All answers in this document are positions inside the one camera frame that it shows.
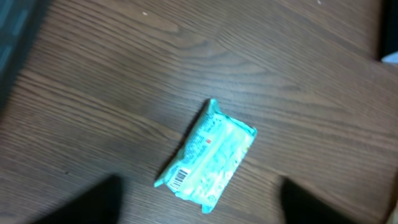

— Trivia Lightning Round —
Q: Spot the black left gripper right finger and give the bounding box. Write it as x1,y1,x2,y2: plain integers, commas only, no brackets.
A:
279,177,356,224

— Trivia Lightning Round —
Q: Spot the teal wet wipes pack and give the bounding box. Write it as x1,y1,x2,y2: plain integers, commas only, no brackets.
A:
154,99,257,214

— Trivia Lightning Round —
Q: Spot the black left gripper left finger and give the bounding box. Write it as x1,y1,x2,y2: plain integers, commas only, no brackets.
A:
33,175,123,224

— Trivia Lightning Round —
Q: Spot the grey plastic mesh basket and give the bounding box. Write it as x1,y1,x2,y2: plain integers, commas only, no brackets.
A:
1,0,43,105

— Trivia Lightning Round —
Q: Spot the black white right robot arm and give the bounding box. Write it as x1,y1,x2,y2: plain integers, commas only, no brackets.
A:
377,0,397,65

